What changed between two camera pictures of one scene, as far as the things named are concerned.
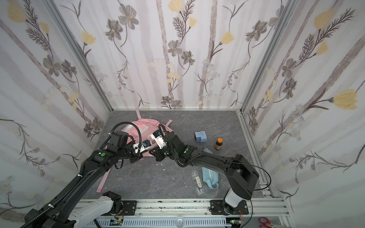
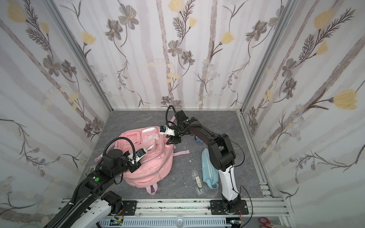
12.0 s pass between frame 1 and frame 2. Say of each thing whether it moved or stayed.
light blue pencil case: stayed
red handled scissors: stayed
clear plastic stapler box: stayed
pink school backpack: moved
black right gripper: moved
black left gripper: moved
